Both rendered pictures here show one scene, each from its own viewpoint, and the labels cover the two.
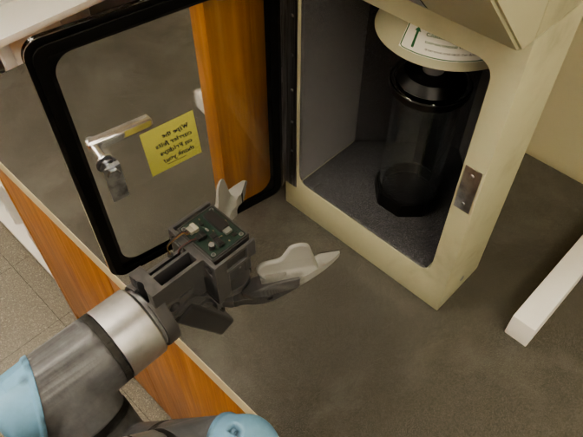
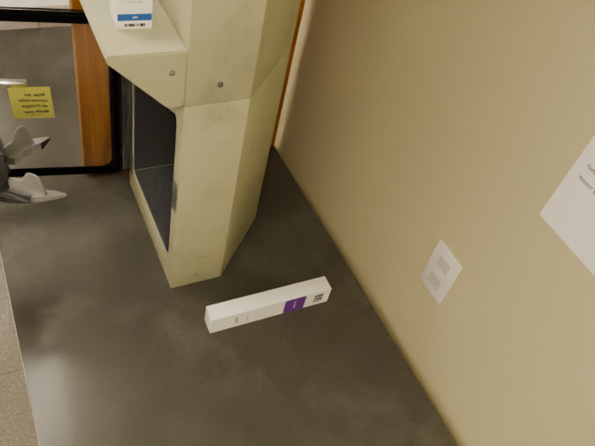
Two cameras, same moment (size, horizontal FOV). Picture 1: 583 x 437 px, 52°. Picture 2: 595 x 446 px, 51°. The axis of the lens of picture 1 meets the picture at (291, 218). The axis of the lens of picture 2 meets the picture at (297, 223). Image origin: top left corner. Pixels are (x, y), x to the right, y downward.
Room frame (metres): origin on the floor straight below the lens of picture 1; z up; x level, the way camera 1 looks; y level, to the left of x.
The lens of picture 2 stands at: (-0.23, -0.55, 2.01)
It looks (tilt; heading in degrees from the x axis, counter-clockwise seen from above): 46 degrees down; 9
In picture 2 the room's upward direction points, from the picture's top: 16 degrees clockwise
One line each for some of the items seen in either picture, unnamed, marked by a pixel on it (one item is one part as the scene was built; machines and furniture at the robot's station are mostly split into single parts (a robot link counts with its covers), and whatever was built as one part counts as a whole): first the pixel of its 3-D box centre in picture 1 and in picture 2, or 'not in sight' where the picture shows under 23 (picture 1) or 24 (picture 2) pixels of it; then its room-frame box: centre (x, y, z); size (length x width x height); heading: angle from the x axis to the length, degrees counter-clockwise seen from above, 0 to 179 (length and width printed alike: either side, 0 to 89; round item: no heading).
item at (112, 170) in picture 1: (114, 180); not in sight; (0.51, 0.22, 1.18); 0.02 x 0.02 x 0.06; 36
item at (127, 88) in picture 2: (286, 91); (127, 102); (0.67, 0.01, 1.19); 0.03 x 0.02 x 0.39; 46
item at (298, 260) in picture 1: (299, 258); (34, 185); (0.36, -0.01, 1.22); 0.09 x 0.03 x 0.06; 100
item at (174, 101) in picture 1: (184, 135); (42, 101); (0.58, 0.14, 1.19); 0.30 x 0.01 x 0.40; 126
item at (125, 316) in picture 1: (127, 328); not in sight; (0.28, 0.16, 1.22); 0.08 x 0.05 x 0.08; 46
